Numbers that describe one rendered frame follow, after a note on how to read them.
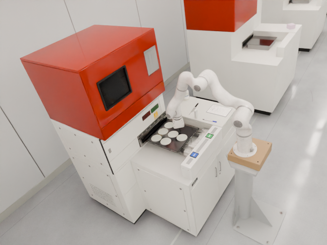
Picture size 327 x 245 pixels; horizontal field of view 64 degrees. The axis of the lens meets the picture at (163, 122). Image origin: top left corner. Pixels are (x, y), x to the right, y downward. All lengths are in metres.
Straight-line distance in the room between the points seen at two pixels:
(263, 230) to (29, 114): 2.82
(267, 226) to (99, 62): 2.14
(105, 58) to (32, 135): 1.89
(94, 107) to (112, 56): 0.38
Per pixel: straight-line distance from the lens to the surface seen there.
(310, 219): 3.03
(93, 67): 1.84
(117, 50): 1.97
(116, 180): 2.40
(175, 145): 2.34
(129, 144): 2.34
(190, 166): 2.05
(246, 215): 2.85
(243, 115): 1.93
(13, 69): 3.27
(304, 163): 3.52
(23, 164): 3.60
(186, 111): 2.61
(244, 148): 2.18
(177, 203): 2.43
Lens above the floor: 2.44
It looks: 36 degrees down
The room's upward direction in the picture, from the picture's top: 11 degrees counter-clockwise
